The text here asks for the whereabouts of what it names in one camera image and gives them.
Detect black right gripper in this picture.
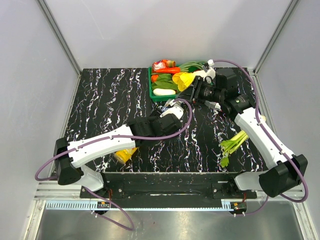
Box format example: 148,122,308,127
175,75,224,106

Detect yellow napa cabbage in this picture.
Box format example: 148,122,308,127
172,70,206,92

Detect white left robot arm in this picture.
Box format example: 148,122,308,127
53,106,184,198

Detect red label clear bottle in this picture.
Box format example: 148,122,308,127
205,100,221,111

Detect small orange carrot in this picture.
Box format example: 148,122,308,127
151,74,159,83

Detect white radish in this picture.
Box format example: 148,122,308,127
152,88,176,96

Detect green leafy vegetable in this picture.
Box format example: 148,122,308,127
151,73,178,91

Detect green celery stalk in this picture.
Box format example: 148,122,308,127
219,130,249,168

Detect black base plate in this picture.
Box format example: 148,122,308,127
95,172,257,200

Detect red white snack packet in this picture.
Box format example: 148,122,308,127
151,59,176,73

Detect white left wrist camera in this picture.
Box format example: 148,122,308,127
160,105,184,124

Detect long orange carrot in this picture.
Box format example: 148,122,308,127
153,67,181,74

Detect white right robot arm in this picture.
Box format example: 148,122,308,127
178,68,309,202

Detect green long beans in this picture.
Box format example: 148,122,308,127
179,61,206,73

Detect yellow juice bottle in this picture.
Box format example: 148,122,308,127
114,147,138,165

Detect green plastic basket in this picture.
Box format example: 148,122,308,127
147,66,180,102

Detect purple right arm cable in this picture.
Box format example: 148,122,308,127
212,59,310,203

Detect blue label clear bottle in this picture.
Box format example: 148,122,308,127
161,99,178,115

